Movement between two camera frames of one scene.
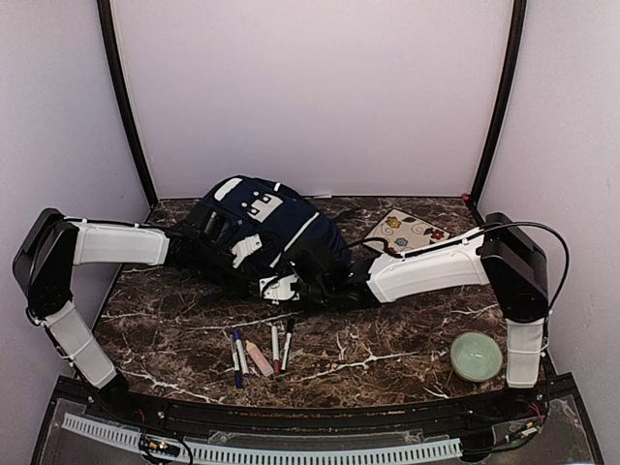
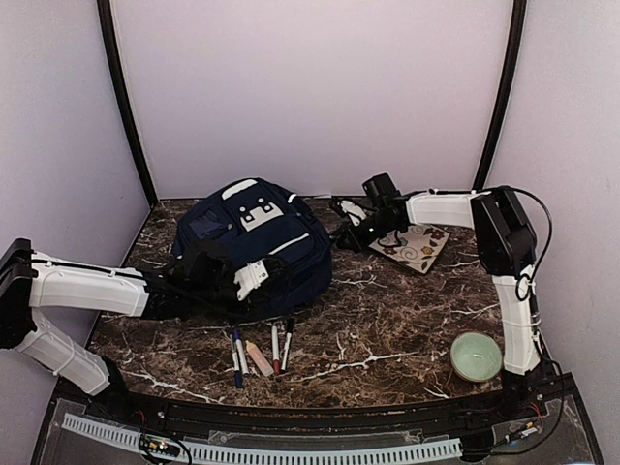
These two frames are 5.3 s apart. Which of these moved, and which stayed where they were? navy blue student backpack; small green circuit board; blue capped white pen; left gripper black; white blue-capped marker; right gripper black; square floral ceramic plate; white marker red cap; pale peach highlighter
Moved: left gripper black; right gripper black; navy blue student backpack
Stayed: small green circuit board; blue capped white pen; square floral ceramic plate; white blue-capped marker; pale peach highlighter; white marker red cap
